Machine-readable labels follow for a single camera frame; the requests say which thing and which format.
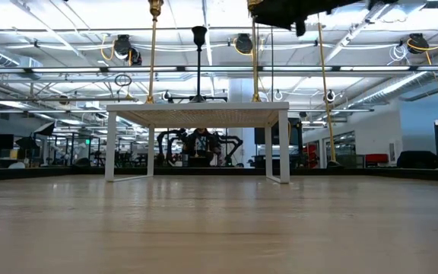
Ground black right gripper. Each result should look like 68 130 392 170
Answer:
249 0 398 37

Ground gold candlestick holder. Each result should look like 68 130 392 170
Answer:
246 0 264 103
144 0 165 104

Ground black candlestick holder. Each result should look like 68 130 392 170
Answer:
189 25 208 104

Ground white perforated shelf riser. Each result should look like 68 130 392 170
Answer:
104 101 291 185

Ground red cabinet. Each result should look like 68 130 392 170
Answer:
305 143 319 168

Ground person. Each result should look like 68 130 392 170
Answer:
183 127 220 167

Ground black office chair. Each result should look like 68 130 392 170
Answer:
396 150 438 170

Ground black studio softbox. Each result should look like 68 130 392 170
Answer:
32 121 56 137
15 136 40 151

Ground black ceiling cord reel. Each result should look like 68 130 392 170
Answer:
233 33 255 55
407 33 429 54
112 33 143 66

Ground yellow hanging cable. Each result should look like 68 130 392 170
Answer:
316 13 344 168

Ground black aluminium table frame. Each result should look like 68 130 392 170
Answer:
0 166 438 183

